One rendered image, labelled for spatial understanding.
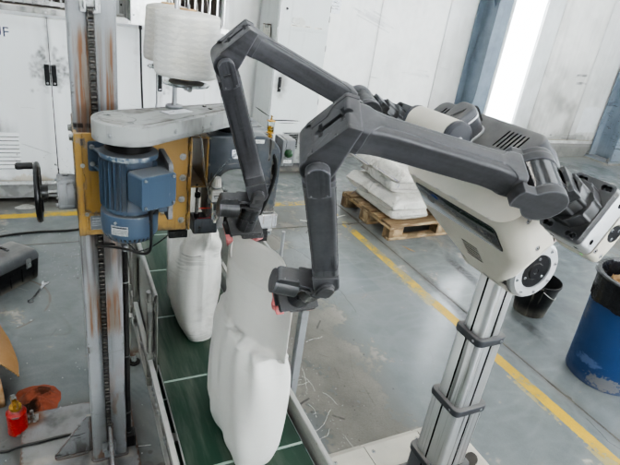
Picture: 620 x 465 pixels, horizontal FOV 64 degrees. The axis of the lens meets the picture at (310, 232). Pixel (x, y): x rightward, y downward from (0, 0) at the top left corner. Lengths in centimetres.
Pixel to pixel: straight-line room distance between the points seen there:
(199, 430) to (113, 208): 85
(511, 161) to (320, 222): 34
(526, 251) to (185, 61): 91
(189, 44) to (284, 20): 401
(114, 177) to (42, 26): 291
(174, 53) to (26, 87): 302
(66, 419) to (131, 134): 149
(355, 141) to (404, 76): 611
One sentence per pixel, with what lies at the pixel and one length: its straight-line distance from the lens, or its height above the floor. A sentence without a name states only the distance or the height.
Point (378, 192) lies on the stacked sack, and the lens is 439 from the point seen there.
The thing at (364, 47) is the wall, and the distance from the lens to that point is 644.
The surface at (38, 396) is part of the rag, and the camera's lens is 259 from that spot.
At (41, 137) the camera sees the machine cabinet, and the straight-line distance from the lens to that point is 437.
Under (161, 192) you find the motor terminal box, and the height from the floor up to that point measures 126.
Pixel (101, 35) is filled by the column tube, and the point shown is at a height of 159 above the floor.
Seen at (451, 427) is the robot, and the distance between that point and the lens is 171.
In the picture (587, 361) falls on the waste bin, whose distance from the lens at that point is 330.
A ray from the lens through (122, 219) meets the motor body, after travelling 141.
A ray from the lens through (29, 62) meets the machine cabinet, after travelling 425.
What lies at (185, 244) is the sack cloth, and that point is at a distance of 202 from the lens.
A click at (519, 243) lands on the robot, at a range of 117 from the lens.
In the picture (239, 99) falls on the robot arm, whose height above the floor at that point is 151.
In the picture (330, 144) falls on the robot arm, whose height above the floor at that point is 156.
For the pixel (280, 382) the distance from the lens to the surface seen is 152.
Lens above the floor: 174
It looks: 24 degrees down
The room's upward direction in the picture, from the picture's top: 8 degrees clockwise
